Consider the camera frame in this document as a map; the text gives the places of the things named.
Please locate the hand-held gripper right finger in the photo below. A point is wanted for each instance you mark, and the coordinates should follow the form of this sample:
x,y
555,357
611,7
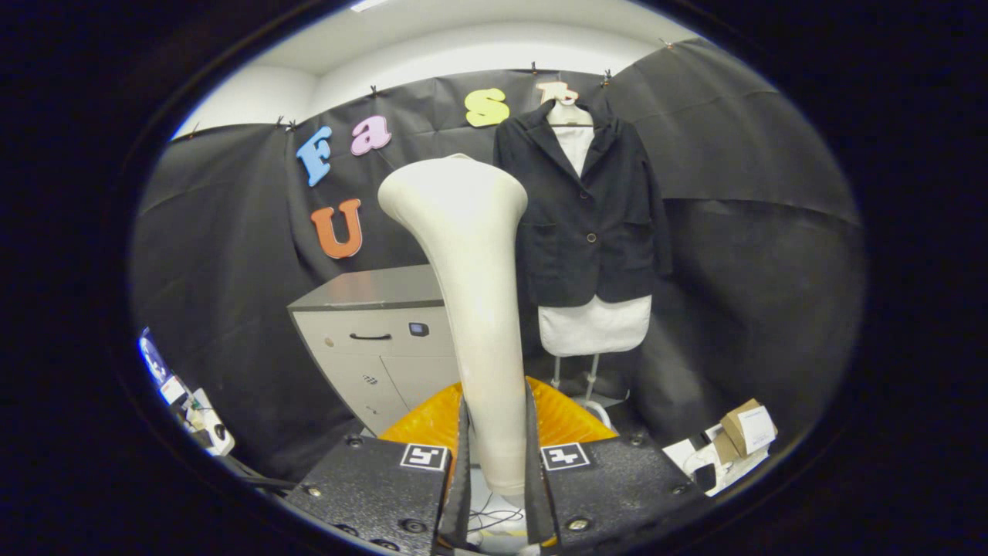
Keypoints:
x,y
536,494

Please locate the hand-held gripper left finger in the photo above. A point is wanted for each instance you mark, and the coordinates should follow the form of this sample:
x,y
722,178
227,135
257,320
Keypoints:
x,y
461,502

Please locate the white garment steamer head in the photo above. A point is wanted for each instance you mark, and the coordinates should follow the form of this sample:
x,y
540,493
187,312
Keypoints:
x,y
471,270

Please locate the black blazer jacket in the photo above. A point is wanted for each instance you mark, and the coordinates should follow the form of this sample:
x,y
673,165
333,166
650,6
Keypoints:
x,y
587,232

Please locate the white steamer base stand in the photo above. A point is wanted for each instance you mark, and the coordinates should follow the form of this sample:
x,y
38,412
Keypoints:
x,y
593,378

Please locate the white flat box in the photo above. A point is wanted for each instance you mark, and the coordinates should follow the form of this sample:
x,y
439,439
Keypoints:
x,y
683,452

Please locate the white padded ironing board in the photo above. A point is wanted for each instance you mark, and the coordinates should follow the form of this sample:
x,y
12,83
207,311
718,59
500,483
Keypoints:
x,y
594,328

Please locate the small black cabinet lock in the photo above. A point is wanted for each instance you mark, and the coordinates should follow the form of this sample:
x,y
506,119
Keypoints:
x,y
418,329

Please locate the brown cardboard box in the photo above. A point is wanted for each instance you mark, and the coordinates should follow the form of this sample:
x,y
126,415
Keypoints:
x,y
745,428

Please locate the grey cabinet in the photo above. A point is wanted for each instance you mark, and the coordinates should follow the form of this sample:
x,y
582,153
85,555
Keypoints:
x,y
370,289

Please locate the white plastic device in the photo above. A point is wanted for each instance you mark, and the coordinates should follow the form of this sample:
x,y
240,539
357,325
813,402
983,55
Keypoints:
x,y
210,425

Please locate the blue lit screen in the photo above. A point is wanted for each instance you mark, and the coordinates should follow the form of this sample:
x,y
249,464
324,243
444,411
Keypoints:
x,y
154,359

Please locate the black backdrop cloth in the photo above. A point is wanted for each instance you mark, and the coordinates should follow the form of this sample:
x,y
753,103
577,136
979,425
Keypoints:
x,y
772,154

